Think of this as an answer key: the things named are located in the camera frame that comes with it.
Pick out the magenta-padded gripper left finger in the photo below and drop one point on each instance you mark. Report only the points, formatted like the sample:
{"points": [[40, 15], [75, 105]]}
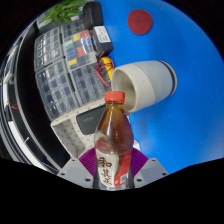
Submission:
{"points": [[75, 171]]}

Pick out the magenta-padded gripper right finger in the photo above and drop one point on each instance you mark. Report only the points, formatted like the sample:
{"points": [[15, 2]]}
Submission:
{"points": [[150, 171]]}

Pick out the clear red-capped drink bottle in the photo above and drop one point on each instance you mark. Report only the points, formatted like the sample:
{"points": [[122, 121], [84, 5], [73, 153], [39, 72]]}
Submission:
{"points": [[113, 133]]}

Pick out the black zip case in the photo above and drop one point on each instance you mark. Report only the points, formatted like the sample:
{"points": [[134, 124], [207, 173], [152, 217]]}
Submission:
{"points": [[88, 120]]}

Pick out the grey small-parts drawer cabinet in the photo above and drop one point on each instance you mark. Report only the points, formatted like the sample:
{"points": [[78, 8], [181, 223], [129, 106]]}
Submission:
{"points": [[47, 48], [73, 28], [53, 90], [87, 83]]}

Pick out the grey and white mug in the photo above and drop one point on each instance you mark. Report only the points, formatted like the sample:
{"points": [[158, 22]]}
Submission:
{"points": [[150, 81]]}

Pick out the yellow multimeter with red leads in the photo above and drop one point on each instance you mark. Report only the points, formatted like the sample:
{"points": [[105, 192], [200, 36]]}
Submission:
{"points": [[106, 68]]}

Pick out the clear organizer with coloured parts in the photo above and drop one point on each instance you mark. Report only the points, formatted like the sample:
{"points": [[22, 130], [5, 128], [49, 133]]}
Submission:
{"points": [[78, 50]]}

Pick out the black box with white label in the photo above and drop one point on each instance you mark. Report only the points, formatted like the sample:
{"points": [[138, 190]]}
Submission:
{"points": [[101, 38]]}

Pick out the flat round red coaster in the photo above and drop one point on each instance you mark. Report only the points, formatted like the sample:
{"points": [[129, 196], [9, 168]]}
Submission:
{"points": [[140, 21]]}

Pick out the plain black box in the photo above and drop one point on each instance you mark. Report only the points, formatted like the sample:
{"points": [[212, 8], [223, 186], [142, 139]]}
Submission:
{"points": [[93, 15]]}

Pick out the green potted plant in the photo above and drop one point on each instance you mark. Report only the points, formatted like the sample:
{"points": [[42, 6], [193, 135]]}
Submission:
{"points": [[63, 10]]}

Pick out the black wall shelf unit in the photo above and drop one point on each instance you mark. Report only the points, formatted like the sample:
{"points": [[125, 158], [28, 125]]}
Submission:
{"points": [[20, 116]]}

